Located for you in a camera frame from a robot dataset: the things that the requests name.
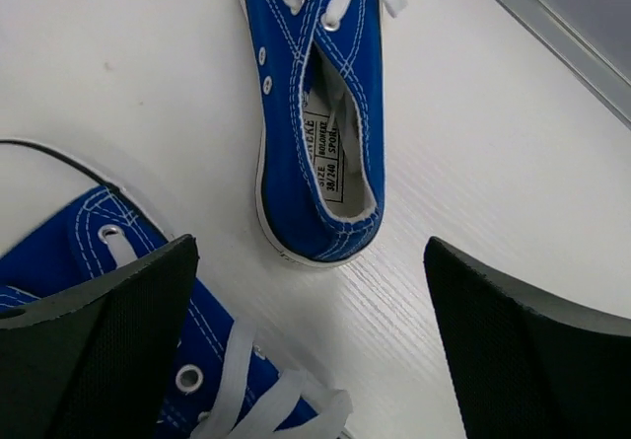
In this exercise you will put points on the blue canvas sneaker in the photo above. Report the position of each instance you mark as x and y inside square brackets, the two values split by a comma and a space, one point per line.
[321, 173]
[63, 224]

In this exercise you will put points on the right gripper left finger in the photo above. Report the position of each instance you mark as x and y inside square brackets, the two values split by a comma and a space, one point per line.
[93, 361]

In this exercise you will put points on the aluminium mounting rail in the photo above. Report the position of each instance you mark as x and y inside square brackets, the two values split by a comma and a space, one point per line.
[591, 37]

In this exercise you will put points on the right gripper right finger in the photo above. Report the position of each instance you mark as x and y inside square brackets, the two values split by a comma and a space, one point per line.
[524, 362]

